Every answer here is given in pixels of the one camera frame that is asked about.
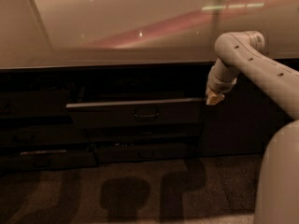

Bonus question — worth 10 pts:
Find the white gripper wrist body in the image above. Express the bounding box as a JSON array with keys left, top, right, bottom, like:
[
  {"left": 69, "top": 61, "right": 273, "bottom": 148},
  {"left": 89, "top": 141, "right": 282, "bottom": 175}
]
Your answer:
[{"left": 206, "top": 71, "right": 237, "bottom": 94}]

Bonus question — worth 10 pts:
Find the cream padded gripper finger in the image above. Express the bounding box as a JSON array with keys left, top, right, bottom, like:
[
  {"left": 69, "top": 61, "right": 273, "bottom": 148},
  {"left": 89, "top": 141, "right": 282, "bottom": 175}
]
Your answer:
[{"left": 206, "top": 90, "right": 224, "bottom": 105}]

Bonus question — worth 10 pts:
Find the dark drawer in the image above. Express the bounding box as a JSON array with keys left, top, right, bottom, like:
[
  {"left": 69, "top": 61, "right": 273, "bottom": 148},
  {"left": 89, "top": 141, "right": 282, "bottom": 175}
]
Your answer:
[
  {"left": 66, "top": 98, "right": 203, "bottom": 129},
  {"left": 94, "top": 142, "right": 195, "bottom": 163},
  {"left": 0, "top": 125, "right": 89, "bottom": 147},
  {"left": 0, "top": 91, "right": 68, "bottom": 119},
  {"left": 0, "top": 149, "right": 97, "bottom": 173},
  {"left": 86, "top": 126, "right": 202, "bottom": 143}
]

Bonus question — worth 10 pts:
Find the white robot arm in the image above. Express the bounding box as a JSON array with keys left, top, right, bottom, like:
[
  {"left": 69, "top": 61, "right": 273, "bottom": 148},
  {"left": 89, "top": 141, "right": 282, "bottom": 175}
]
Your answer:
[{"left": 206, "top": 31, "right": 299, "bottom": 224}]

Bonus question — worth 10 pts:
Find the dark cabinet door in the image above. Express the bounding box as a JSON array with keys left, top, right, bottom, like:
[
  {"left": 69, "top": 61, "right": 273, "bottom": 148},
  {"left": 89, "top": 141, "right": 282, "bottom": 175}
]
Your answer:
[{"left": 196, "top": 75, "right": 292, "bottom": 157}]

